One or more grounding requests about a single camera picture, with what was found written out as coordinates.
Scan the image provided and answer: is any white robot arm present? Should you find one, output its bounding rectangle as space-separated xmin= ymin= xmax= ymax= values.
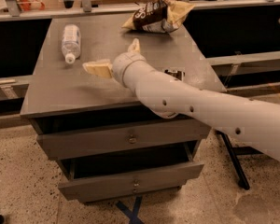
xmin=83 ymin=39 xmax=280 ymax=161

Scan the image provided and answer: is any brown chip bag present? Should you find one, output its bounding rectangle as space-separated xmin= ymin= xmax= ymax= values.
xmin=122 ymin=0 xmax=195 ymax=34

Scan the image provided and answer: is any grey metal railing shelf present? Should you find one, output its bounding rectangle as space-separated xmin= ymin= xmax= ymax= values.
xmin=0 ymin=0 xmax=280 ymax=23

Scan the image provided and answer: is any upper grey drawer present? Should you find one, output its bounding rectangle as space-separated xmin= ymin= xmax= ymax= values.
xmin=37 ymin=119 xmax=210 ymax=160

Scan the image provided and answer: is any lower grey drawer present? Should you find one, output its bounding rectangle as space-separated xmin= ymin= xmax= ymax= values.
xmin=59 ymin=161 xmax=203 ymax=203

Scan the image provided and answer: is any small dark snack packet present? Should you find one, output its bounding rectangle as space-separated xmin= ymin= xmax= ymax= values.
xmin=164 ymin=69 xmax=185 ymax=80

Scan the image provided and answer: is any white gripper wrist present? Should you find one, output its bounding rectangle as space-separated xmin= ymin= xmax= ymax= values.
xmin=82 ymin=38 xmax=146 ymax=88

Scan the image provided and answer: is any black metal stand base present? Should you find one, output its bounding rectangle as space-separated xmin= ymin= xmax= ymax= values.
xmin=217 ymin=131 xmax=261 ymax=190

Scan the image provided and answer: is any grey drawer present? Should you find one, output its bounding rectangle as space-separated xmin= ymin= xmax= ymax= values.
xmin=59 ymin=161 xmax=203 ymax=203
xmin=37 ymin=119 xmax=210 ymax=160

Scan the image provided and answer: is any clear blue plastic water bottle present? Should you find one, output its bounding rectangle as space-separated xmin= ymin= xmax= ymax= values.
xmin=62 ymin=24 xmax=81 ymax=64

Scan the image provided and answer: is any grey drawer cabinet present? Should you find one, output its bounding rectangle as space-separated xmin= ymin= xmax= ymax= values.
xmin=20 ymin=12 xmax=228 ymax=204

